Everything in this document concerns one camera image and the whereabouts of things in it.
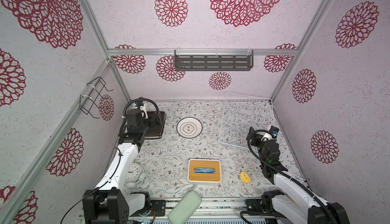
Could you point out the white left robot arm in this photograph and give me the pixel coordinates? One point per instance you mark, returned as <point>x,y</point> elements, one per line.
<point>106,204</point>

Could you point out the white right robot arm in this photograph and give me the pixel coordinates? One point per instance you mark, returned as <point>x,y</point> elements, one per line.
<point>291,199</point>

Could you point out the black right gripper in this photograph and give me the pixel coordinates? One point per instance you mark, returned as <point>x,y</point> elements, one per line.
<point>259,138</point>

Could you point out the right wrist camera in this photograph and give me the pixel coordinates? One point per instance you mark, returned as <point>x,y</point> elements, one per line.
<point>270,134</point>

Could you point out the black wire wall basket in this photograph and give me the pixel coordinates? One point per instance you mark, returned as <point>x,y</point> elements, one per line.
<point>97,103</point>

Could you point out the white wooden tissue box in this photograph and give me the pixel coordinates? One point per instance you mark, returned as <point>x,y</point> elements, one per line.
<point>204,171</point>

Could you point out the white alarm clock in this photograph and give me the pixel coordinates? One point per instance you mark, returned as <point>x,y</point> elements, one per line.
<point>136,176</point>

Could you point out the grey wall shelf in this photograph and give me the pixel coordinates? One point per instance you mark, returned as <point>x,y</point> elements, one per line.
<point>213,63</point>

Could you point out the yellow sponge piece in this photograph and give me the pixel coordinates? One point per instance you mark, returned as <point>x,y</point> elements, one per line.
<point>245,177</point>

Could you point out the white wire dish rack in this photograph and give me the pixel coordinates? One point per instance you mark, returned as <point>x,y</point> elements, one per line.
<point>240,113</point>

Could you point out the small white round plate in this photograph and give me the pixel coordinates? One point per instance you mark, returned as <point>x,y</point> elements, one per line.
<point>189,127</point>

